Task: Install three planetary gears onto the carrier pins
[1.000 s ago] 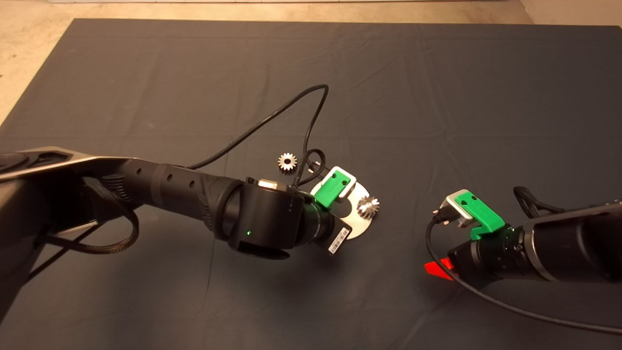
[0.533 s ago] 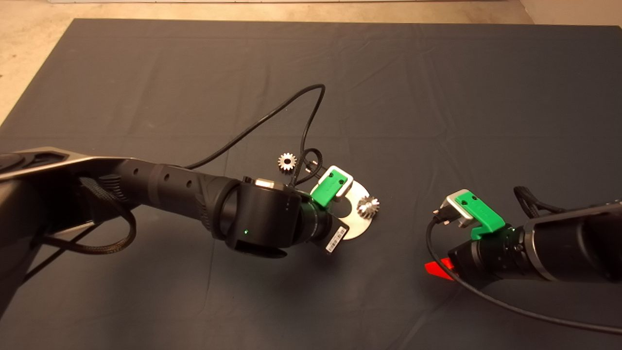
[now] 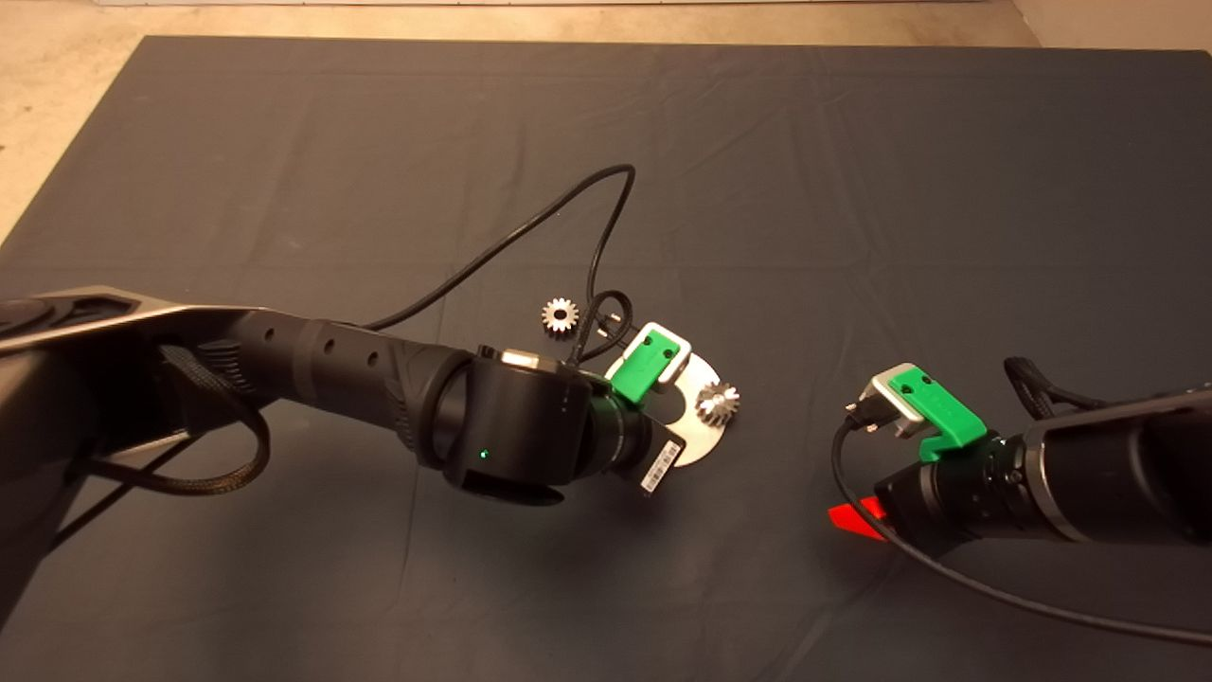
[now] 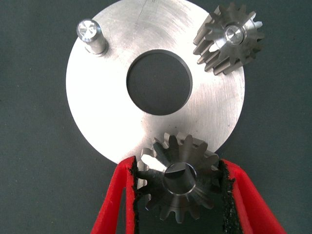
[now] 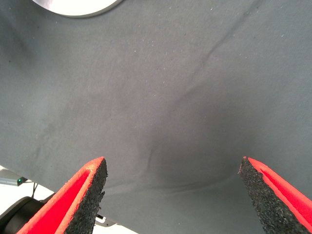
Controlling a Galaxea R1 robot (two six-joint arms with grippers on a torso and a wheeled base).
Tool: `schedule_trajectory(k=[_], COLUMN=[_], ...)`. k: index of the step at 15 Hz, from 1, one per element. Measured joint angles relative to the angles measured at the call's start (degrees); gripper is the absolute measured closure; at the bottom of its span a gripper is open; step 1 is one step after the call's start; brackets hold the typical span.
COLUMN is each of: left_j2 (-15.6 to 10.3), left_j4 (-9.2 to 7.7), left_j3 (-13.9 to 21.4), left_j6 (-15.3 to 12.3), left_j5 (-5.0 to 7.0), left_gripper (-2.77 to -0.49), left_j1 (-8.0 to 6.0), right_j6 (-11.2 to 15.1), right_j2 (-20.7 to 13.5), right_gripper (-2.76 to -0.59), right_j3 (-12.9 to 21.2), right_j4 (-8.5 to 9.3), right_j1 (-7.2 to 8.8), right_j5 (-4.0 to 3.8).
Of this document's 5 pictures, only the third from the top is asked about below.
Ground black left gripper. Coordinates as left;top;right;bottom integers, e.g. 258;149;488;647
614;403;688;499

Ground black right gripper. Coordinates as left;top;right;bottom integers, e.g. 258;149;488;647
829;434;1043;560

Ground round metal carrier plate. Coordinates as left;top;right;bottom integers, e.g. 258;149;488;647
606;346;730;467

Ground dark grey table cloth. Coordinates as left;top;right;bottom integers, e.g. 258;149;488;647
0;36;1212;682

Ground green left camera mount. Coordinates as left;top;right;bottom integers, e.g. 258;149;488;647
609;327;681;404

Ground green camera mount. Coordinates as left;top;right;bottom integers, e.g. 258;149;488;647
895;368;989;463
609;327;681;404

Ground silver left camera box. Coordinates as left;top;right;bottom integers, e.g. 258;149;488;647
636;322;694;387

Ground silver camera box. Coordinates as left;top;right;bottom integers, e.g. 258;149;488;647
869;363;929;439
636;322;694;387

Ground silver right camera box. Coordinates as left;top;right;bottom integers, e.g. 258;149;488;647
869;363;929;439

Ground green right camera mount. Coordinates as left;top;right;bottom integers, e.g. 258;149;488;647
895;368;989;463

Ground braided black left arm cable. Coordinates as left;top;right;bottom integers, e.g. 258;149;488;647
568;290;633;366

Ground braided black arm cable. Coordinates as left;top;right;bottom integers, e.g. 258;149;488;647
1004;356;1090;418
568;290;633;366

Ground braided black right arm cable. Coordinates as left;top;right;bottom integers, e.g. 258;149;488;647
1004;356;1090;418

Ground thin black left camera cable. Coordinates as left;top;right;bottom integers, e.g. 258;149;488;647
365;164;637;332

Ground thick black arm cable loop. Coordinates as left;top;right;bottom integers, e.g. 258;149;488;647
80;346;273;495

